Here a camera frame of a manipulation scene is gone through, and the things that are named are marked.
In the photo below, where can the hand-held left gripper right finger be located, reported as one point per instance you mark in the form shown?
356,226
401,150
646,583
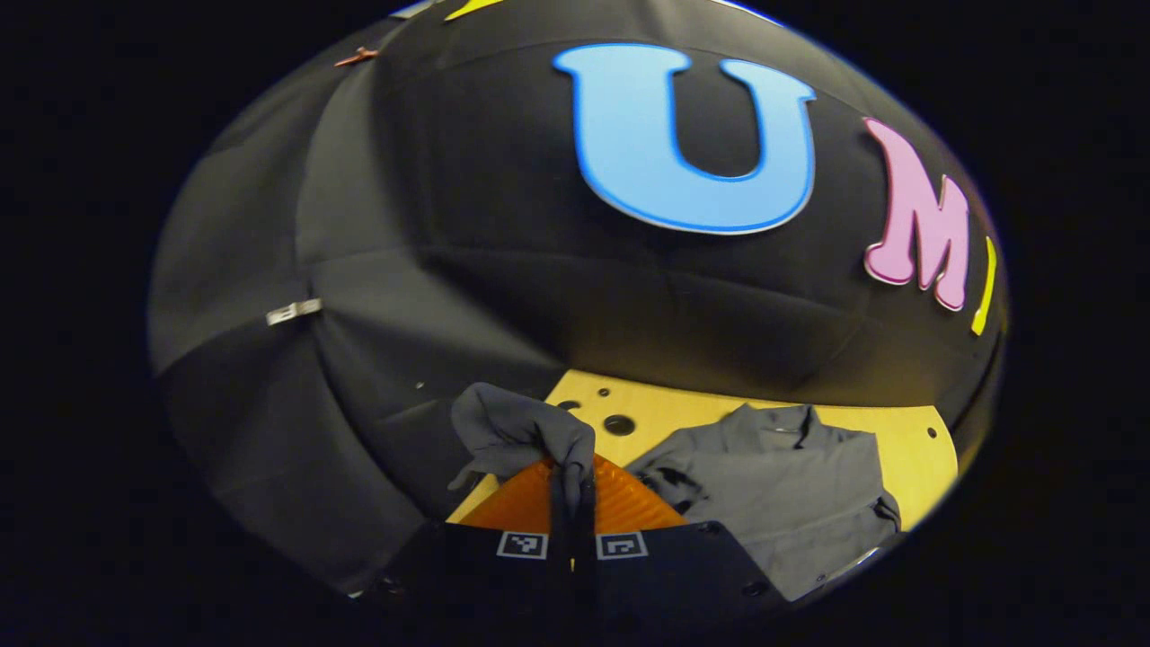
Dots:
586,539

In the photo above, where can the red cloth clip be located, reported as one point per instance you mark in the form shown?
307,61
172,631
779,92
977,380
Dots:
357,57

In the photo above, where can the white cloth clip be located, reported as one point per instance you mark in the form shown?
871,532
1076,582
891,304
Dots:
294,312

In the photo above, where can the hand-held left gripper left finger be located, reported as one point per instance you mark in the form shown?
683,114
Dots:
561,539

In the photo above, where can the black backdrop cloth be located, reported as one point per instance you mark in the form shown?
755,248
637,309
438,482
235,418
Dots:
431,225

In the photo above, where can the grey long-sleeved collared shirt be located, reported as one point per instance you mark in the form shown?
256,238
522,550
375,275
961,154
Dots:
791,490

